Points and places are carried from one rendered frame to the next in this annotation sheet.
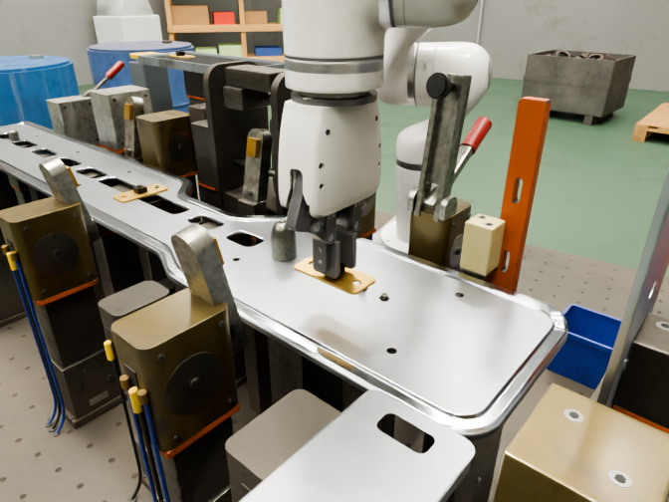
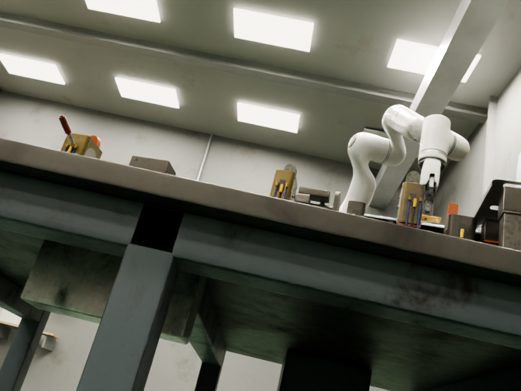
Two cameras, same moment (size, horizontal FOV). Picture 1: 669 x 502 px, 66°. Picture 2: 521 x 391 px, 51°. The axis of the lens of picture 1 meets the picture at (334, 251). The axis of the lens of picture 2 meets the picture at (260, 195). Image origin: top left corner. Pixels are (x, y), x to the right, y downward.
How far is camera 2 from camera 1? 155 cm
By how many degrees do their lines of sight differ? 57
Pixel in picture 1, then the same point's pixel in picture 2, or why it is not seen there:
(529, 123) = (453, 209)
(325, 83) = (441, 155)
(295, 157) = (432, 170)
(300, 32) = (436, 143)
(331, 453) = (481, 217)
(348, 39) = (446, 149)
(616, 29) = not seen: outside the picture
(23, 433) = not seen: hidden behind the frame
